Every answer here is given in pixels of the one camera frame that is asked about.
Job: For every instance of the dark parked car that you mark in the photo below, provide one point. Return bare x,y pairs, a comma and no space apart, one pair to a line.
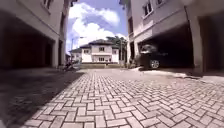
151,58

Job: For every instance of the white house with dark roof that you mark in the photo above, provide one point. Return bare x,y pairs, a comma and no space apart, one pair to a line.
99,50

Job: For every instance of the street lamp pole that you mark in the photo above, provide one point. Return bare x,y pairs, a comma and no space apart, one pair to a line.
72,46

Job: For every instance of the grey building with carport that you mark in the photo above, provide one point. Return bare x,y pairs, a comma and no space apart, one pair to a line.
173,20

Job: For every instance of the grey brick paved road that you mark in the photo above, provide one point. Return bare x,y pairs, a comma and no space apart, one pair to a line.
110,100

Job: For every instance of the parked motorbike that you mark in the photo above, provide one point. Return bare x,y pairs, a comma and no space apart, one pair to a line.
69,65

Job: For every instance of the beige building with carport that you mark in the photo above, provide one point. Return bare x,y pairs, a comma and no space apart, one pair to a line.
30,30

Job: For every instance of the low wall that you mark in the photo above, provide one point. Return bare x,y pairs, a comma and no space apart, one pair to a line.
98,66

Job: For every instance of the green tree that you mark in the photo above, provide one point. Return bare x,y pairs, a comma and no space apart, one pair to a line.
117,42

